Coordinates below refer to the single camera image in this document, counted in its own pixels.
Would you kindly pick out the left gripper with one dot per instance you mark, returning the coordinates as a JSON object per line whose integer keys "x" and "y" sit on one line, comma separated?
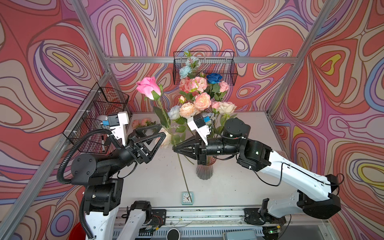
{"x": 135, "y": 151}

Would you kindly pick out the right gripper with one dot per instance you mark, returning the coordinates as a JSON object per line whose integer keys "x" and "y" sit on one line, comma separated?
{"x": 194, "y": 149}

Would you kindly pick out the pale pink rose stem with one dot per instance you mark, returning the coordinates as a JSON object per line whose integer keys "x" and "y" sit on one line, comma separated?
{"x": 172, "y": 139}

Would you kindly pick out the pink double peony stem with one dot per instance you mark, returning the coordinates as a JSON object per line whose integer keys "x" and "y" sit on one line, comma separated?
{"x": 145, "y": 122}

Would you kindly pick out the pink glass vase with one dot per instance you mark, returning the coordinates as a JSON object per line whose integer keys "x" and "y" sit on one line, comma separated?
{"x": 205, "y": 172}

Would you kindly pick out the cream peony flower stem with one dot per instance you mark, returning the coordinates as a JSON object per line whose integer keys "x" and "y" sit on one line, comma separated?
{"x": 189, "y": 109}

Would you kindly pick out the pink peony flower stem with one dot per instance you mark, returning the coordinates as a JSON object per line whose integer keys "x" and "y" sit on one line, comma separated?
{"x": 202, "y": 101}

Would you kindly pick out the small pink rose stem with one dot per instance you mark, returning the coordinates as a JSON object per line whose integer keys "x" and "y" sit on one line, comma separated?
{"x": 215, "y": 106}

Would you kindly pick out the cream white rose stem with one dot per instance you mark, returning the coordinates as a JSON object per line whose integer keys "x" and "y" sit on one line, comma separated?
{"x": 226, "y": 109}

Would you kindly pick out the magenta rose stem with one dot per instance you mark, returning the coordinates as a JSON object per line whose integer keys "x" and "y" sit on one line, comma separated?
{"x": 152, "y": 91}

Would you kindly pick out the red pink rose stem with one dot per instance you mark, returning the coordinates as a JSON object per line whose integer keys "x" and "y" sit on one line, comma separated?
{"x": 182, "y": 85}

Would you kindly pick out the large peach rose stem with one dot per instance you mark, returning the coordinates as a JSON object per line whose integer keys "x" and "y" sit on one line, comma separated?
{"x": 195, "y": 85}

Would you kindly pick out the blue rose stem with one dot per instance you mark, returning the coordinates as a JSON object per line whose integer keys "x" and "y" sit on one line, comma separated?
{"x": 214, "y": 82}

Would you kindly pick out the pale blue flower stem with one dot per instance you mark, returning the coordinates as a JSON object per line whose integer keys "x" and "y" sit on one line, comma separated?
{"x": 192, "y": 64}

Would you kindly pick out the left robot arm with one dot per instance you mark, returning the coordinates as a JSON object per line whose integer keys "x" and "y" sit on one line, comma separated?
{"x": 95, "y": 172}

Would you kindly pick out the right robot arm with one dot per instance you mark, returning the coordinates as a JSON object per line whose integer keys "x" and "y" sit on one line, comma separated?
{"x": 314, "y": 195}

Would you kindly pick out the white bowl in basket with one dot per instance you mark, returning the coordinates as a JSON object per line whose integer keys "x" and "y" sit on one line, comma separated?
{"x": 102, "y": 118}

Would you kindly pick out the small teal clock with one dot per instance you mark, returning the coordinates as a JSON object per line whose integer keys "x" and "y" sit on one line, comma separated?
{"x": 187, "y": 198}

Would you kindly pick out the black white round cup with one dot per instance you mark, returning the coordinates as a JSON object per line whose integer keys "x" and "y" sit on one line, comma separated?
{"x": 173, "y": 234}

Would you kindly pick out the grey box at bottom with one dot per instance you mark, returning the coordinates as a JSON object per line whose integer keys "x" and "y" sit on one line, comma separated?
{"x": 240, "y": 235}

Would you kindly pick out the red bucket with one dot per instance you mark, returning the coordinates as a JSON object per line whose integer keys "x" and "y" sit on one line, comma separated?
{"x": 77, "y": 233}

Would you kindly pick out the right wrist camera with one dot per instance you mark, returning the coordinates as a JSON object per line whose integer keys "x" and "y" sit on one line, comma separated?
{"x": 199, "y": 123}

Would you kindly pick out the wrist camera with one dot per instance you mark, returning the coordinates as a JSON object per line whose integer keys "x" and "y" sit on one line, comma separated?
{"x": 199, "y": 123}
{"x": 117, "y": 124}

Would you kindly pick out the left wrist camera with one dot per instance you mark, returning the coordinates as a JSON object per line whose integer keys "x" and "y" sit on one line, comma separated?
{"x": 117, "y": 124}

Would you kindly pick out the black wire basket left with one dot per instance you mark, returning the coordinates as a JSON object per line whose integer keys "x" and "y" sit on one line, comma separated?
{"x": 99, "y": 101}

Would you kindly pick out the black wire basket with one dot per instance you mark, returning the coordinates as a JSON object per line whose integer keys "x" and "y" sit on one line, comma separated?
{"x": 99, "y": 101}
{"x": 219, "y": 62}

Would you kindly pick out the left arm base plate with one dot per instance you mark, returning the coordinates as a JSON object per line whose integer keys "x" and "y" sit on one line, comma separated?
{"x": 156, "y": 217}

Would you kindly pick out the aluminium mounting rail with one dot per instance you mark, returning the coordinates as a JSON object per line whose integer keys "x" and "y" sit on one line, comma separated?
{"x": 227, "y": 216}

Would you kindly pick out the black wire basket back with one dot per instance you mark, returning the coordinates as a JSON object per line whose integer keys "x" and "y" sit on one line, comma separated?
{"x": 219, "y": 62}

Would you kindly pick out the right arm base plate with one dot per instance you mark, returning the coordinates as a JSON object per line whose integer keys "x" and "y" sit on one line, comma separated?
{"x": 254, "y": 217}

